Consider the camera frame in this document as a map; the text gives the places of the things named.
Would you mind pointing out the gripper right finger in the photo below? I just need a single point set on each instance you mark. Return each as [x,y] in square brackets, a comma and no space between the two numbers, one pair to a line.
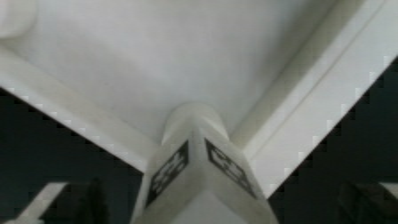
[389,190]

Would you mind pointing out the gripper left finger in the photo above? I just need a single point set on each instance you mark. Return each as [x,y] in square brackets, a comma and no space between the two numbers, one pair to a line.
[39,204]

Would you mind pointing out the white square tabletop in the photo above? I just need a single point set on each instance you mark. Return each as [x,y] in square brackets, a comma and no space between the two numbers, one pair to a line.
[107,60]

